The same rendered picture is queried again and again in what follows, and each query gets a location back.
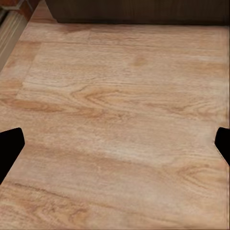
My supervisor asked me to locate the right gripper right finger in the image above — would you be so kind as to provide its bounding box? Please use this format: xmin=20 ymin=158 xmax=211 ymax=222
xmin=215 ymin=127 xmax=230 ymax=166

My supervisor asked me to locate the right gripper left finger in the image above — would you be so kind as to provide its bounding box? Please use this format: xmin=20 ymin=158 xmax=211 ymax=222
xmin=0 ymin=127 xmax=25 ymax=185

